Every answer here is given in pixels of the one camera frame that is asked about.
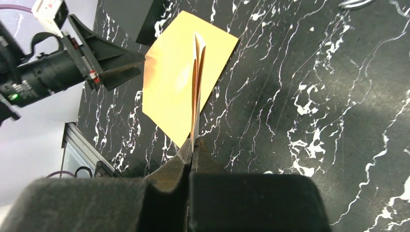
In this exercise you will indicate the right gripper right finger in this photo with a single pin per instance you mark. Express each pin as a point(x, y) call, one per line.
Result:
point(224, 202)

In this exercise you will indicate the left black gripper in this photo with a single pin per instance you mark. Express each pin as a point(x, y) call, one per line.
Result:
point(97, 62)

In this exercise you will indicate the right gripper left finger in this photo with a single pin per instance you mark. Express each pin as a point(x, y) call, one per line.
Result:
point(155, 203)

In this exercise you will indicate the orange envelope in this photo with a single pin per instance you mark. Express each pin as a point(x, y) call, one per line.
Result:
point(168, 72)

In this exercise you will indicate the tan letter paper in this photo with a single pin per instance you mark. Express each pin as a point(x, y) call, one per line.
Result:
point(199, 49)

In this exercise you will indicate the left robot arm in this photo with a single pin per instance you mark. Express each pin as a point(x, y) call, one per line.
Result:
point(11, 58)

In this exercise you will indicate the silver open-end wrench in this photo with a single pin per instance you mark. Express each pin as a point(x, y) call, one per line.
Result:
point(354, 4)

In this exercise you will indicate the aluminium front frame rail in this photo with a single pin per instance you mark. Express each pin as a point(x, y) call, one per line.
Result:
point(80, 159)

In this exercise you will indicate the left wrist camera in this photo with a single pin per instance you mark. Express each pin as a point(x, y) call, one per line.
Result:
point(51, 14)

